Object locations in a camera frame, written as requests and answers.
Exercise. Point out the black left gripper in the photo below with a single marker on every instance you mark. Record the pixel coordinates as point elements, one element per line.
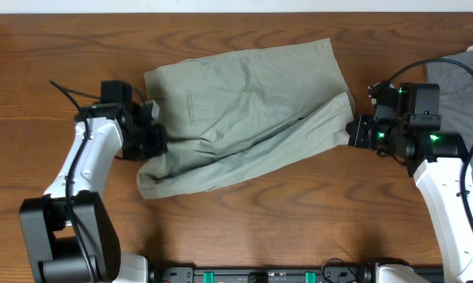
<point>159,145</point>

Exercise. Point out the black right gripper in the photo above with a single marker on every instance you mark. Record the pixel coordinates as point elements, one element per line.
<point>357,137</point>

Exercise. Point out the khaki green shorts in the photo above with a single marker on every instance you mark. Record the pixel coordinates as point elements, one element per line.
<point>236,116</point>

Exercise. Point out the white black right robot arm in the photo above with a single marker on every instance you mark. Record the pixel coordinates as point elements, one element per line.
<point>406,125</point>

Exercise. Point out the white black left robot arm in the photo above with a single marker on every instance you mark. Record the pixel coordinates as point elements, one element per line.
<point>67,231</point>

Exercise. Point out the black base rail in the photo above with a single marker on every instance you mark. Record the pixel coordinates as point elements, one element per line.
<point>334,270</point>

